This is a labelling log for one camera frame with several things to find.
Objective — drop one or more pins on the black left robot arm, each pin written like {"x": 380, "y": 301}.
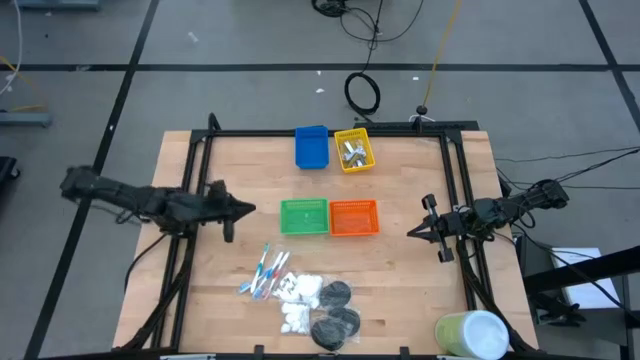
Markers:
{"x": 125, "y": 195}

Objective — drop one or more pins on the plain bag of cotton balls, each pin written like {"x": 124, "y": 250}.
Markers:
{"x": 295, "y": 317}

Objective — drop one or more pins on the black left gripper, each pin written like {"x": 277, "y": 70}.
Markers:
{"x": 217, "y": 210}

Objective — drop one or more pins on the blue plastic basket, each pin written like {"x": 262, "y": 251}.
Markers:
{"x": 311, "y": 147}

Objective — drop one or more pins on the grey metal foot bar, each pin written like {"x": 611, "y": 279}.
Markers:
{"x": 60, "y": 4}
{"x": 25, "y": 119}

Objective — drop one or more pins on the white cardboard box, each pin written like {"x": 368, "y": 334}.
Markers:
{"x": 595, "y": 297}

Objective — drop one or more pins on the red white toothbrush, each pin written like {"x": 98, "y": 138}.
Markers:
{"x": 280, "y": 270}

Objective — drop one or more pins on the green plastic basket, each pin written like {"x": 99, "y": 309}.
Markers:
{"x": 304, "y": 217}

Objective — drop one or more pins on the labelled bag of cotton balls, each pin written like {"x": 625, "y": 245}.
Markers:
{"x": 305, "y": 287}

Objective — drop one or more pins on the black aluminium table frame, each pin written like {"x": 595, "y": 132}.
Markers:
{"x": 250, "y": 133}

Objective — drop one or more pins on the black metal beam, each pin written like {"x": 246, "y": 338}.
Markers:
{"x": 590, "y": 270}

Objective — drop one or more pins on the bagged black bath sponge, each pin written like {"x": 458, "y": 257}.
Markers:
{"x": 327, "y": 334}
{"x": 346, "y": 320}
{"x": 335, "y": 294}

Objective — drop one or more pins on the yellow plastic basket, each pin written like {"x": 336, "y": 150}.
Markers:
{"x": 345, "y": 167}

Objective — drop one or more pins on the orange plastic basket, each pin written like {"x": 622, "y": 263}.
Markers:
{"x": 354, "y": 217}

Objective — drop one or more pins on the black curved frame bracket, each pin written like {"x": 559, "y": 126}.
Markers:
{"x": 214, "y": 124}

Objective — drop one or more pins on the silver metallic toiletry piece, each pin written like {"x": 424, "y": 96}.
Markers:
{"x": 357, "y": 161}
{"x": 361, "y": 149}
{"x": 348, "y": 148}

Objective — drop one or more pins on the blue red toothbrush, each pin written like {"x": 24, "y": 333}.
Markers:
{"x": 270, "y": 275}

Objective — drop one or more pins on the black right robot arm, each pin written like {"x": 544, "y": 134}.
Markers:
{"x": 510, "y": 205}

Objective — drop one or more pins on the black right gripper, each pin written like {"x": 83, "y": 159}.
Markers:
{"x": 452, "y": 225}

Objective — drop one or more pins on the black table clamp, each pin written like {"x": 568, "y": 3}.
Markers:
{"x": 258, "y": 351}
{"x": 405, "y": 353}

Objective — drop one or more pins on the green white wipes canister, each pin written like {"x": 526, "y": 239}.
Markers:
{"x": 475, "y": 335}

